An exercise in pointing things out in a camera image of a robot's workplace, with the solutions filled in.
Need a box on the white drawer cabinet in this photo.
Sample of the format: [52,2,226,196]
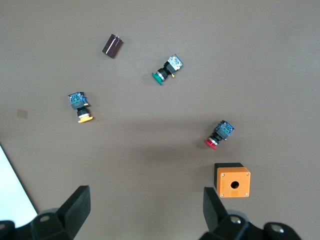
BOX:
[0,144,39,228]

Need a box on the dark maroon cylindrical capacitor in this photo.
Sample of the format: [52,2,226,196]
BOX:
[101,33,125,59]

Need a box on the yellow mushroom push button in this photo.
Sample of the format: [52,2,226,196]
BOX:
[67,91,95,124]

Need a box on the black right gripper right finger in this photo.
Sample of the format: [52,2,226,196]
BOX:
[198,186,266,240]

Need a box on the red mushroom push button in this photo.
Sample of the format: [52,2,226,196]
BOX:
[204,119,235,150]

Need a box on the orange button enclosure box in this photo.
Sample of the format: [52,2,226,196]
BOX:
[213,162,252,199]

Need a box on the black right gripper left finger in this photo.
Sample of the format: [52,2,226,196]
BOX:
[30,185,91,240]

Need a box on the green mushroom push button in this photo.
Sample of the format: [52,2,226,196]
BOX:
[151,54,183,86]

